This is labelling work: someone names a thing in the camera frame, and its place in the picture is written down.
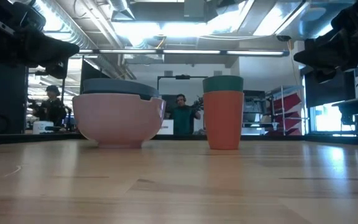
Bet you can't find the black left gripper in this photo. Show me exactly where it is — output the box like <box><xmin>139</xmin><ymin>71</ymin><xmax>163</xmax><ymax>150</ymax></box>
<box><xmin>0</xmin><ymin>17</ymin><xmax>81</xmax><ymax>80</ymax></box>

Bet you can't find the large gray bowl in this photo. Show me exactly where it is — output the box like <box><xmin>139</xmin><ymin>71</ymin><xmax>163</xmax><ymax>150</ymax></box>
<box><xmin>82</xmin><ymin>77</ymin><xmax>160</xmax><ymax>101</ymax></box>

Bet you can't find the red and white shelf rack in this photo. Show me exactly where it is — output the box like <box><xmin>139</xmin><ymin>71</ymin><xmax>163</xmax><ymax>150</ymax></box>
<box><xmin>265</xmin><ymin>84</ymin><xmax>310</xmax><ymax>136</ymax></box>

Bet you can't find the dark window blind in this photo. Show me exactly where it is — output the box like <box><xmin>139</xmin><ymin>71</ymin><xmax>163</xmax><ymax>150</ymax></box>
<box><xmin>303</xmin><ymin>70</ymin><xmax>356</xmax><ymax>108</ymax></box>

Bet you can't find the black hanging screen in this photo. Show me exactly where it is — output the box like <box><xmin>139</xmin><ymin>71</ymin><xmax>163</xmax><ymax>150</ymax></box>
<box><xmin>79</xmin><ymin>57</ymin><xmax>111</xmax><ymax>82</ymax></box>

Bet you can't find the person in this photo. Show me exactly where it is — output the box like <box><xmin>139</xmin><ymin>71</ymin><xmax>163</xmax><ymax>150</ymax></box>
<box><xmin>28</xmin><ymin>85</ymin><xmax>69</xmax><ymax>127</ymax></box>
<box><xmin>165</xmin><ymin>93</ymin><xmax>203</xmax><ymax>135</ymax></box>

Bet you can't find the dark side desk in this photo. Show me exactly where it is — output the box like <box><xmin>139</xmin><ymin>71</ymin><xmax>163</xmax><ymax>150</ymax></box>
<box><xmin>332</xmin><ymin>94</ymin><xmax>358</xmax><ymax>126</ymax></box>

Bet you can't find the black side partition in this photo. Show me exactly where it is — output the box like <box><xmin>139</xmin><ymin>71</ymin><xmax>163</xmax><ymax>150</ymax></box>
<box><xmin>0</xmin><ymin>62</ymin><xmax>29</xmax><ymax>135</ymax></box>

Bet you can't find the white box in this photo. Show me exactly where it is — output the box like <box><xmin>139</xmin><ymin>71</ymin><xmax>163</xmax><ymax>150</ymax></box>
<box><xmin>32</xmin><ymin>120</ymin><xmax>55</xmax><ymax>135</ymax></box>

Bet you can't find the large light pink bowl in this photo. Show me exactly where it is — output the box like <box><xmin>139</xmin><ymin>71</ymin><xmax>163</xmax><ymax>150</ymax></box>
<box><xmin>72</xmin><ymin>93</ymin><xmax>167</xmax><ymax>149</ymax></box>

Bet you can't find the green plastic cup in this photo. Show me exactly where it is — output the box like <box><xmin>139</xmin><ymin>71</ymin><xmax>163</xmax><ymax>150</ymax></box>
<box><xmin>202</xmin><ymin>75</ymin><xmax>244</xmax><ymax>94</ymax></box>

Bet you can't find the orange plastic cup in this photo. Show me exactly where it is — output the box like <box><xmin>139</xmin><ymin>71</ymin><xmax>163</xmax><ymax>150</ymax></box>
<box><xmin>203</xmin><ymin>90</ymin><xmax>245</xmax><ymax>151</ymax></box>

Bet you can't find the white carton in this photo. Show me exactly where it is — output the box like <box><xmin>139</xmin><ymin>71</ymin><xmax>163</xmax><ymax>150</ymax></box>
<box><xmin>159</xmin><ymin>119</ymin><xmax>175</xmax><ymax>135</ymax></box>

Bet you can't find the long ceiling light fixture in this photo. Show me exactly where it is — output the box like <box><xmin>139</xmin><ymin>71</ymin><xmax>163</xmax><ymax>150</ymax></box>
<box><xmin>78</xmin><ymin>48</ymin><xmax>290</xmax><ymax>58</ymax></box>

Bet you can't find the black gantry frame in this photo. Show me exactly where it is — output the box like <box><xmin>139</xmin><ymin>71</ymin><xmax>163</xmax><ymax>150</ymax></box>
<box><xmin>156</xmin><ymin>74</ymin><xmax>207</xmax><ymax>91</ymax></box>
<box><xmin>60</xmin><ymin>77</ymin><xmax>67</xmax><ymax>110</ymax></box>

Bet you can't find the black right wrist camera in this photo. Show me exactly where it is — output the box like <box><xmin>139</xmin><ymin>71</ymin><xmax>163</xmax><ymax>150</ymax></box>
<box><xmin>331</xmin><ymin>7</ymin><xmax>358</xmax><ymax>35</ymax></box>

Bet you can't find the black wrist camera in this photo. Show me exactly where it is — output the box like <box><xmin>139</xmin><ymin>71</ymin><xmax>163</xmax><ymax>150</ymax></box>
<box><xmin>331</xmin><ymin>7</ymin><xmax>358</xmax><ymax>35</ymax></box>
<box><xmin>12</xmin><ymin>2</ymin><xmax>47</xmax><ymax>30</ymax></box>

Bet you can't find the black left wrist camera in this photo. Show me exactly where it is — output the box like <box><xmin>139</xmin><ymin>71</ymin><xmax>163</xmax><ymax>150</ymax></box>
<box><xmin>12</xmin><ymin>2</ymin><xmax>47</xmax><ymax>30</ymax></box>

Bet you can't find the silver ventilation duct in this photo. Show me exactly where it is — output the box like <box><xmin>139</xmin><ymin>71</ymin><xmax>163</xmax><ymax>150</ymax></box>
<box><xmin>109</xmin><ymin>0</ymin><xmax>135</xmax><ymax>21</ymax></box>

